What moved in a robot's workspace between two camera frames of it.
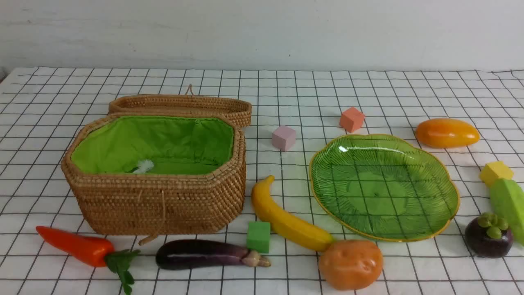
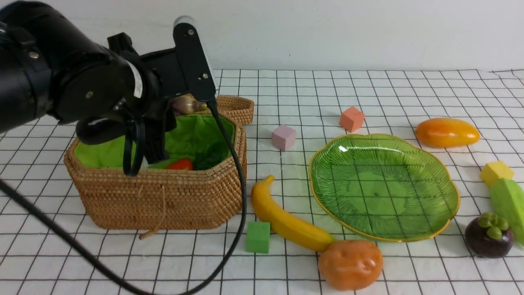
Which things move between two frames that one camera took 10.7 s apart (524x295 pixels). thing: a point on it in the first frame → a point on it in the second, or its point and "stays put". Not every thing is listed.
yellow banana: [294, 228] stays put
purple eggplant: [185, 253] → [182, 105]
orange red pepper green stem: [95, 251] → [184, 164]
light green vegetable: [507, 200] stays put
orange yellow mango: [442, 132] stays put
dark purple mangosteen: [488, 236] stays put
